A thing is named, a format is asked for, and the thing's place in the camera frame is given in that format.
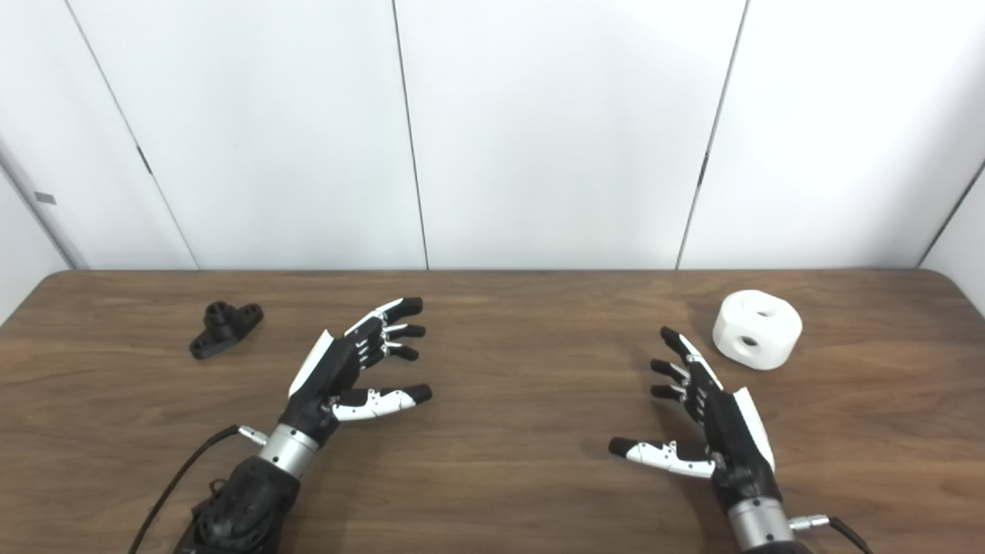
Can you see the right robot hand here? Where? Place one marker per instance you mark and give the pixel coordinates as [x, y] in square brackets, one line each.
[731, 431]

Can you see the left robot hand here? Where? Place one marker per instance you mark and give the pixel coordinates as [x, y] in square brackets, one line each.
[331, 377]

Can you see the round white piece with holes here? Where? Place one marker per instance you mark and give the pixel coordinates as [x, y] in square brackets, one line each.
[758, 338]

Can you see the black flanged holder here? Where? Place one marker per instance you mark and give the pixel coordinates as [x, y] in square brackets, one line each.
[223, 331]

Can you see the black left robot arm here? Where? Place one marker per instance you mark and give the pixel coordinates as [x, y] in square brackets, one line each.
[246, 500]

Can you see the black panel hinge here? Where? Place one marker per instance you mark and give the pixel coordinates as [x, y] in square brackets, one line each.
[144, 159]
[702, 169]

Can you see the grey wall tag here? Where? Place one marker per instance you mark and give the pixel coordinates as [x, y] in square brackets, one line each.
[45, 198]

